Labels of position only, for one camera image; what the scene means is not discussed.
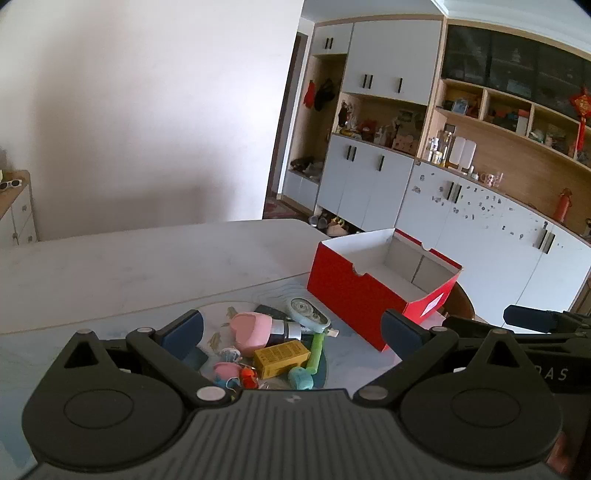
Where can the red plush toy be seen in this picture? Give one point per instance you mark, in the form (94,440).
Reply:
(368,129)

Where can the white plastic container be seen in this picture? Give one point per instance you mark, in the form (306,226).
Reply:
(469,154)
(457,152)

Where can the red cardboard box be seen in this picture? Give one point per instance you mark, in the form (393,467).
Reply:
(341,281)

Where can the small yellow box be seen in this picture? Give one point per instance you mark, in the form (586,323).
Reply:
(279,357)

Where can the white wall cabinet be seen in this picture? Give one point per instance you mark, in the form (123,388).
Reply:
(364,184)

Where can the wooden house ornament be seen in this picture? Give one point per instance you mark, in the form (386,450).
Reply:
(405,139)

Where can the clear glass bottle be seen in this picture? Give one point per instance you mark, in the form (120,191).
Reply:
(446,147)
(433,150)

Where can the pink heart-shaped container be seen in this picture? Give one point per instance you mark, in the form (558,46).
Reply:
(249,330)

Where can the light gray shoe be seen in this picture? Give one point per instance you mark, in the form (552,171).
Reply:
(316,170)

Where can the wooden chair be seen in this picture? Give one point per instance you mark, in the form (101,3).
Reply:
(461,302)

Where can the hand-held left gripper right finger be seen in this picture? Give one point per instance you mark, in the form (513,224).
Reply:
(401,332)

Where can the black hanging bag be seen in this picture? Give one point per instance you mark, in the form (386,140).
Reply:
(325,92)

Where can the white wooden sideboard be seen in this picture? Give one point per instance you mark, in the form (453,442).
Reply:
(18,217)

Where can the small dark bottle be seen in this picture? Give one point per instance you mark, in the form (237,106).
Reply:
(288,330)

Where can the white teal correction tape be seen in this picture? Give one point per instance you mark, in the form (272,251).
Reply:
(304,314)

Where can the dark shoe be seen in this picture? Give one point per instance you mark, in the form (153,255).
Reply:
(301,163)

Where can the glass cup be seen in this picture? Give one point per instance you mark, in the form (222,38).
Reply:
(491,178)

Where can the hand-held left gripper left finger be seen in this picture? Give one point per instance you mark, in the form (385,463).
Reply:
(184,330)

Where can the small white blue charm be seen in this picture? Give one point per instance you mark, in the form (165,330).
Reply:
(230,355)

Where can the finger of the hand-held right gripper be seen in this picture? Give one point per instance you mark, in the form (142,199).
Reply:
(531,318)

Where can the red knot ornament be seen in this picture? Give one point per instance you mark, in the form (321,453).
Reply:
(581,105)

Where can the white sunglasses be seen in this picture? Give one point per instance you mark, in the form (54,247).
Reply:
(9,185)

